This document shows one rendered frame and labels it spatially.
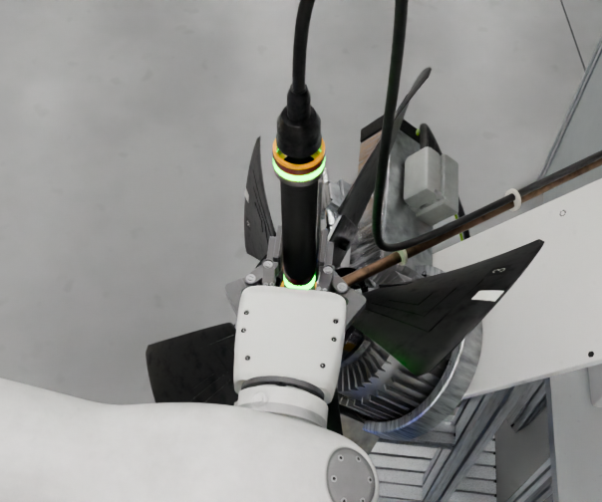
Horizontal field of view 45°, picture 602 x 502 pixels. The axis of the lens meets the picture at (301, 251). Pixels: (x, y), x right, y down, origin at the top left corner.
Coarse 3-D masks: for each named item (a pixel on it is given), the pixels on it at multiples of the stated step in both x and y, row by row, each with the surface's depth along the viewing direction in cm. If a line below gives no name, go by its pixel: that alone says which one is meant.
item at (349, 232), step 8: (344, 216) 99; (344, 224) 100; (352, 224) 103; (336, 232) 99; (344, 232) 102; (352, 232) 105; (336, 240) 100; (344, 240) 102; (352, 240) 107; (336, 248) 102; (344, 248) 102; (336, 256) 104; (344, 256) 107; (336, 264) 105
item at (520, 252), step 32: (512, 256) 80; (384, 288) 92; (416, 288) 85; (448, 288) 80; (480, 288) 77; (384, 320) 80; (416, 320) 77; (448, 320) 74; (480, 320) 71; (416, 352) 72; (448, 352) 70
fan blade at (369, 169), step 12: (420, 84) 92; (408, 96) 94; (396, 120) 97; (396, 132) 108; (372, 156) 96; (372, 168) 102; (360, 180) 98; (372, 180) 106; (348, 192) 97; (360, 192) 102; (372, 192) 109; (348, 204) 100; (360, 204) 105; (348, 216) 103; (360, 216) 107
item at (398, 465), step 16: (448, 416) 208; (384, 448) 203; (400, 448) 203; (416, 448) 203; (432, 448) 203; (384, 464) 200; (400, 464) 200; (416, 464) 200; (480, 464) 201; (384, 480) 198; (400, 480) 198; (416, 480) 198; (464, 480) 198; (480, 480) 200; (384, 496) 197; (400, 496) 196; (416, 496) 196; (464, 496) 196; (480, 496) 196
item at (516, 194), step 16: (304, 0) 48; (400, 0) 52; (304, 16) 49; (400, 16) 53; (304, 32) 50; (400, 32) 55; (304, 48) 51; (400, 48) 56; (304, 64) 52; (400, 64) 58; (304, 80) 54; (384, 112) 63; (384, 128) 64; (384, 144) 66; (384, 160) 68; (592, 160) 93; (384, 176) 70; (560, 176) 91; (512, 192) 90; (528, 192) 90; (480, 208) 88; (496, 208) 89; (512, 208) 91; (448, 224) 87; (416, 240) 85
